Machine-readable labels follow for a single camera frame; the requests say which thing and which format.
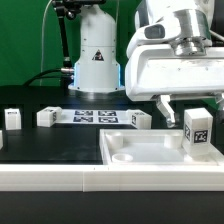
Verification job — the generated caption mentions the white U-shaped fence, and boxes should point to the white U-shaped fence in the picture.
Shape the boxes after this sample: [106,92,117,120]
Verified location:
[0,129,224,193]

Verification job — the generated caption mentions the white square tabletop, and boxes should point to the white square tabletop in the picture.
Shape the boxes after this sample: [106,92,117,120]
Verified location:
[99,129,224,166]

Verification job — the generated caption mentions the white cable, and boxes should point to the white cable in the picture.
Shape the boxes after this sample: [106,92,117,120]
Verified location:
[39,0,54,87]

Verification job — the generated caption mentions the black camera stand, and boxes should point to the black camera stand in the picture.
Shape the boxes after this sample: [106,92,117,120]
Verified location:
[52,0,106,68]

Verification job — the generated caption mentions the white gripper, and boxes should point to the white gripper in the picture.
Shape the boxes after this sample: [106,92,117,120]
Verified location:
[125,23,224,128]

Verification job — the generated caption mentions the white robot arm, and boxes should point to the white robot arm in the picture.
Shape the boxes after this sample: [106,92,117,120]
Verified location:
[70,0,224,127]

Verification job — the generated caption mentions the black cable bundle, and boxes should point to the black cable bundle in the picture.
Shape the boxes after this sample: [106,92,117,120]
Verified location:
[23,67,74,87]

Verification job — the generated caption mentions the white marker sheet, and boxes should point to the white marker sheet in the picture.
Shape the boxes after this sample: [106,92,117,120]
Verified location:
[57,109,131,125]

